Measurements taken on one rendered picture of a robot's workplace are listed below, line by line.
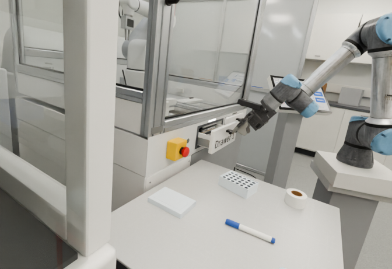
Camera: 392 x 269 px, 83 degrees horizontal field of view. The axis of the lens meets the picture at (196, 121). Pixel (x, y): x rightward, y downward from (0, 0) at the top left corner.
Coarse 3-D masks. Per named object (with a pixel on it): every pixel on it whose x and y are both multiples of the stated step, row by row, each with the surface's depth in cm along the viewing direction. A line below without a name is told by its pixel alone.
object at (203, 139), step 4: (220, 124) 125; (200, 132) 104; (200, 136) 104; (204, 136) 102; (208, 136) 101; (200, 140) 104; (204, 140) 102; (208, 140) 101; (200, 144) 104; (204, 144) 103; (208, 144) 102; (208, 148) 102
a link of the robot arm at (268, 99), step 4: (268, 92) 96; (264, 96) 97; (268, 96) 94; (272, 96) 100; (264, 100) 96; (268, 100) 94; (272, 100) 93; (276, 100) 93; (268, 104) 94; (272, 104) 94; (276, 104) 94; (280, 104) 94; (272, 108) 95; (276, 108) 96
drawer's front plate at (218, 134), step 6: (222, 126) 108; (228, 126) 110; (234, 126) 119; (216, 132) 99; (222, 132) 106; (228, 132) 112; (234, 132) 121; (210, 138) 99; (216, 138) 101; (222, 138) 107; (234, 138) 124; (210, 144) 99; (216, 144) 103; (222, 144) 109; (210, 150) 100; (216, 150) 104
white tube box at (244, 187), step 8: (224, 176) 86; (232, 176) 87; (240, 176) 88; (224, 184) 84; (232, 184) 82; (240, 184) 81; (248, 184) 82; (256, 184) 82; (240, 192) 80; (248, 192) 79
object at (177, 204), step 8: (160, 192) 73; (168, 192) 74; (176, 192) 75; (152, 200) 69; (160, 200) 69; (168, 200) 70; (176, 200) 70; (184, 200) 71; (192, 200) 71; (160, 208) 68; (168, 208) 66; (176, 208) 66; (184, 208) 67; (176, 216) 65
